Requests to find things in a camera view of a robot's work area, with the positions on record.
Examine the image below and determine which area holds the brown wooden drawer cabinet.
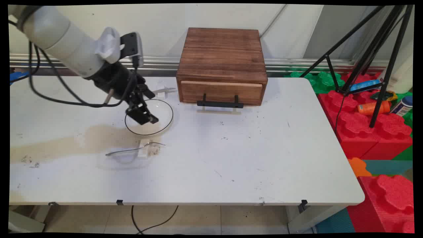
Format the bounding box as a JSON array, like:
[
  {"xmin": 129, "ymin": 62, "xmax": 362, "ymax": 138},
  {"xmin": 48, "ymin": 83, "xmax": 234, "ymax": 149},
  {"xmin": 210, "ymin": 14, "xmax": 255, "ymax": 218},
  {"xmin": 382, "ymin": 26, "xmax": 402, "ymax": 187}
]
[{"xmin": 176, "ymin": 27, "xmax": 268, "ymax": 106}]

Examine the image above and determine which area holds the black floor cable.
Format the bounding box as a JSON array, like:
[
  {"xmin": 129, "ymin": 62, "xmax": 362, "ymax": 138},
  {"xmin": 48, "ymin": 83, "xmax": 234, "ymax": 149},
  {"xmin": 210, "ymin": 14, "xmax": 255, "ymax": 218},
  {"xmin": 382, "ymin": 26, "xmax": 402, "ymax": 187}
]
[{"xmin": 131, "ymin": 205, "xmax": 179, "ymax": 234}]

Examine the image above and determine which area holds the orange bottle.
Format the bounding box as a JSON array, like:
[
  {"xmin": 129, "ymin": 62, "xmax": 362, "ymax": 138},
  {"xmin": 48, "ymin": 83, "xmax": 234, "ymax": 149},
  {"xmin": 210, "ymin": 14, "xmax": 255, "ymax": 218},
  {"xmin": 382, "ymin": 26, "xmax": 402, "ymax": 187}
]
[{"xmin": 358, "ymin": 101, "xmax": 392, "ymax": 116}]

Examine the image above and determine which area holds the green foam block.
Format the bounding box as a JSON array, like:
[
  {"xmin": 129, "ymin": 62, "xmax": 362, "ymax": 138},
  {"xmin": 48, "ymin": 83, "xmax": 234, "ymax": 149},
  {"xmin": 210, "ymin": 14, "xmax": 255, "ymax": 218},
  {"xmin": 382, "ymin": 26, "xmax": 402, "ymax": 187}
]
[{"xmin": 284, "ymin": 71, "xmax": 346, "ymax": 94}]

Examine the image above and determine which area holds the large red foam block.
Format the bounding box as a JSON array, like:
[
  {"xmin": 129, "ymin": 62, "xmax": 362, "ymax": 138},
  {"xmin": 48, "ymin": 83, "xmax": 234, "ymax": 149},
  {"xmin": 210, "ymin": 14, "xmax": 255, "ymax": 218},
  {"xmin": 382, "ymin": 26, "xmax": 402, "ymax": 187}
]
[{"xmin": 317, "ymin": 72, "xmax": 413, "ymax": 160}]

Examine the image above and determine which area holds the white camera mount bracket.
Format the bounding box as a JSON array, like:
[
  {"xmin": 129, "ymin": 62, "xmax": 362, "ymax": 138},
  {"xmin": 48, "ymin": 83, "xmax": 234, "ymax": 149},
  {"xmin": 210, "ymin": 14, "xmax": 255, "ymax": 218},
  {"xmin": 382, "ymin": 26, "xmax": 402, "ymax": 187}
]
[{"xmin": 95, "ymin": 27, "xmax": 125, "ymax": 64}]

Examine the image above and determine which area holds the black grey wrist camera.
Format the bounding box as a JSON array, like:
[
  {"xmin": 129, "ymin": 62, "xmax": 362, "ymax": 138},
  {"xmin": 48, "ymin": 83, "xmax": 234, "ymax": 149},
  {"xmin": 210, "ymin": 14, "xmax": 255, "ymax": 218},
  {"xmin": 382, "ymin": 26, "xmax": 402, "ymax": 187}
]
[{"xmin": 120, "ymin": 32, "xmax": 144, "ymax": 68}]

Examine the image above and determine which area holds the white container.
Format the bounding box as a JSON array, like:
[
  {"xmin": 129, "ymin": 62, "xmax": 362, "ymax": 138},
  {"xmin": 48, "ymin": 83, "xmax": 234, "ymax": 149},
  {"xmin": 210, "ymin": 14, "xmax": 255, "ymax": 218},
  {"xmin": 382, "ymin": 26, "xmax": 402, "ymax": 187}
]
[{"xmin": 378, "ymin": 41, "xmax": 413, "ymax": 94}]

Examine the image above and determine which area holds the white plate black rim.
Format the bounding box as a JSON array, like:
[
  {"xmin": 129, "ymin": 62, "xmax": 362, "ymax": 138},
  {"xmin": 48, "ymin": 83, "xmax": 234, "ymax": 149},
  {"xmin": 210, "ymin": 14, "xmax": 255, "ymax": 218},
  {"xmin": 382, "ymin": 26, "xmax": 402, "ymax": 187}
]
[{"xmin": 125, "ymin": 99, "xmax": 174, "ymax": 136}]

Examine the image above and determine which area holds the white bottle blue cap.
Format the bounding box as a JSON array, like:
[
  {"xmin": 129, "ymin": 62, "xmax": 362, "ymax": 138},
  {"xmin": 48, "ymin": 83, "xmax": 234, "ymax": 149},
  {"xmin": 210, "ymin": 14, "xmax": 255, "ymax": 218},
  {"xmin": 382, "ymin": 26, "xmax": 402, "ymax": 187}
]
[{"xmin": 390, "ymin": 96, "xmax": 413, "ymax": 117}]

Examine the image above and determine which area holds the metal fork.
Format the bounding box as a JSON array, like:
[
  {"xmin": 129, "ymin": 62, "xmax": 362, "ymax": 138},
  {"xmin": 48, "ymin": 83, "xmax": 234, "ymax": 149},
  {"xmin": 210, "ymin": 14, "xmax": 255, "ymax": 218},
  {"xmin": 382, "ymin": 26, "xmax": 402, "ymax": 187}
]
[{"xmin": 105, "ymin": 142, "xmax": 166, "ymax": 156}]

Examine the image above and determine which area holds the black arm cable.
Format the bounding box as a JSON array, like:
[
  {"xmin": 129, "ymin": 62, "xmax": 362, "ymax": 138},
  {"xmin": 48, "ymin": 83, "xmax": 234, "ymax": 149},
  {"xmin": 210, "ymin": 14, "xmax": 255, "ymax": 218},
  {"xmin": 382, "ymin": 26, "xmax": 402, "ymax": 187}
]
[{"xmin": 8, "ymin": 20, "xmax": 140, "ymax": 108}]

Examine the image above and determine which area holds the black drawer handle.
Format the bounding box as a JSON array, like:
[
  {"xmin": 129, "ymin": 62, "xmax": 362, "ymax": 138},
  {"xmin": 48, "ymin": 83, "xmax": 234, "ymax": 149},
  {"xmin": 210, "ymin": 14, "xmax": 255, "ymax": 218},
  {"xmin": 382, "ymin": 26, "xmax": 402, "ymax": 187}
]
[{"xmin": 197, "ymin": 94, "xmax": 244, "ymax": 109}]

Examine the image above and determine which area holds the orange foam block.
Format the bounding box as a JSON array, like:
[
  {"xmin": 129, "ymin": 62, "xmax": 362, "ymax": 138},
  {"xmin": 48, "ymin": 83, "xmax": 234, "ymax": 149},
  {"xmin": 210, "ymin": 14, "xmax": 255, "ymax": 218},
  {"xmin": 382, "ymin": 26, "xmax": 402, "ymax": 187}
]
[{"xmin": 348, "ymin": 157, "xmax": 372, "ymax": 178}]

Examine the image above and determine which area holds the aluminium wall rail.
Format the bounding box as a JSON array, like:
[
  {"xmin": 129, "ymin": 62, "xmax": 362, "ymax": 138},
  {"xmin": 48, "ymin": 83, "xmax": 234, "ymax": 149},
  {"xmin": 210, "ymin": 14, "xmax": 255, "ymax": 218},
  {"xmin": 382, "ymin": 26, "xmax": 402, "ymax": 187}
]
[{"xmin": 9, "ymin": 54, "xmax": 390, "ymax": 74}]

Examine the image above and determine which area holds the green yellow wrapper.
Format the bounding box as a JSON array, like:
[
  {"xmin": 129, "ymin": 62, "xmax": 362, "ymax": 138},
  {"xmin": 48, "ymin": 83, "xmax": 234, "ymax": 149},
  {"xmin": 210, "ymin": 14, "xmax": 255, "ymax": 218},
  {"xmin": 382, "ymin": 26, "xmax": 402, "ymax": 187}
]
[{"xmin": 370, "ymin": 90, "xmax": 398, "ymax": 101}]

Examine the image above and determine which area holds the light wooden drawer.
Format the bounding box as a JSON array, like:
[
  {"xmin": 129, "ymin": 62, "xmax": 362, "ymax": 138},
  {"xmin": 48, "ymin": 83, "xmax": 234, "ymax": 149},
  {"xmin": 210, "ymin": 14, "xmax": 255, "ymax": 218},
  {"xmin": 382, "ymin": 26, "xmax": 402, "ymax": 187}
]
[{"xmin": 180, "ymin": 80, "xmax": 263, "ymax": 106}]

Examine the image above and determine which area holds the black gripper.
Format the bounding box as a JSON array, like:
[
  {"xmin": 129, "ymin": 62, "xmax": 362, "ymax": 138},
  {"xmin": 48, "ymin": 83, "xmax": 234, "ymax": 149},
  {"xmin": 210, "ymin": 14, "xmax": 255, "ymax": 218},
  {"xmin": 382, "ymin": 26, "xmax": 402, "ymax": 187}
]
[{"xmin": 87, "ymin": 61, "xmax": 160, "ymax": 126}]

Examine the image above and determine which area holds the white table leg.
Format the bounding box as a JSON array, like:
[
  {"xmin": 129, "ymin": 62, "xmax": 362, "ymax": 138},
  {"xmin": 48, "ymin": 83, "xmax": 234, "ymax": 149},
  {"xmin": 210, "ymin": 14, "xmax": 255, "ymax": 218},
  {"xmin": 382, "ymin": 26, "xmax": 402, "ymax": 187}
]
[
  {"xmin": 8, "ymin": 205, "xmax": 46, "ymax": 234},
  {"xmin": 286, "ymin": 205, "xmax": 348, "ymax": 234}
]

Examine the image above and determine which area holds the blue object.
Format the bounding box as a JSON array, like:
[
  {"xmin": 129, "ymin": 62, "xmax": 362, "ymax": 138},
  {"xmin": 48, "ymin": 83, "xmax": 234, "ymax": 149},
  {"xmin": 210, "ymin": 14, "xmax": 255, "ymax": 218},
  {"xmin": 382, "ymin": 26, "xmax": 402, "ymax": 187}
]
[{"xmin": 10, "ymin": 71, "xmax": 33, "ymax": 85}]

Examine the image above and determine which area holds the white wall cable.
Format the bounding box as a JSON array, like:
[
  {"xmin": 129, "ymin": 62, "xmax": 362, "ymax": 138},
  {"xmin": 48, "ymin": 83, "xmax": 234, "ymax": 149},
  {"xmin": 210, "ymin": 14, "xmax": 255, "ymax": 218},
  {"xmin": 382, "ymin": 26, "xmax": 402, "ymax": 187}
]
[{"xmin": 259, "ymin": 4, "xmax": 288, "ymax": 39}]

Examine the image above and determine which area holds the teal foam mat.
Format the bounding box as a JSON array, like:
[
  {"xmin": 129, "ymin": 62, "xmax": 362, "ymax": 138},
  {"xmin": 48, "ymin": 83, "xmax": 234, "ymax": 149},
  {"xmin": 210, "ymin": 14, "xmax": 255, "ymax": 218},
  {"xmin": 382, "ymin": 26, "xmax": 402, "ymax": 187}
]
[{"xmin": 364, "ymin": 145, "xmax": 413, "ymax": 176}]

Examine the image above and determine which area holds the blue packet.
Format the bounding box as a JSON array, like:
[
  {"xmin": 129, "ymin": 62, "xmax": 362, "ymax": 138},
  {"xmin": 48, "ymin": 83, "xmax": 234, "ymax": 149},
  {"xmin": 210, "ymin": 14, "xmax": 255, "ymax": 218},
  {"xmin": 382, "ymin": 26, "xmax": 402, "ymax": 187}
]
[{"xmin": 350, "ymin": 79, "xmax": 381, "ymax": 92}]

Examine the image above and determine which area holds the blue foam mat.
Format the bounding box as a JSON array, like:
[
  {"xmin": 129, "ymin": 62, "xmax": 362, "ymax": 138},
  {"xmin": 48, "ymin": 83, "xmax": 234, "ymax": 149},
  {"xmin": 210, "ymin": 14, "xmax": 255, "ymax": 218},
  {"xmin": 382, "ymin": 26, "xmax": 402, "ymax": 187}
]
[{"xmin": 316, "ymin": 208, "xmax": 356, "ymax": 234}]

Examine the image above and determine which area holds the black tripod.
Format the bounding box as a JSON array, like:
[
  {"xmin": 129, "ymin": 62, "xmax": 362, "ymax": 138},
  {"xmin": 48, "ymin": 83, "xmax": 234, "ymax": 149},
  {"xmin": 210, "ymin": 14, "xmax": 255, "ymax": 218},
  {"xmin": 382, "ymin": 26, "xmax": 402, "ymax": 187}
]
[{"xmin": 299, "ymin": 5, "xmax": 415, "ymax": 129}]

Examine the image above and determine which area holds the white fork rest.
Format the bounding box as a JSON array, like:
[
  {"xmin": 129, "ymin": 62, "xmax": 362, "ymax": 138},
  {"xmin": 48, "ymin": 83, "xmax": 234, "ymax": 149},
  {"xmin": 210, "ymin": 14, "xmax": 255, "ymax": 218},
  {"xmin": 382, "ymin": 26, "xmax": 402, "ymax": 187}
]
[{"xmin": 137, "ymin": 139, "xmax": 161, "ymax": 159}]

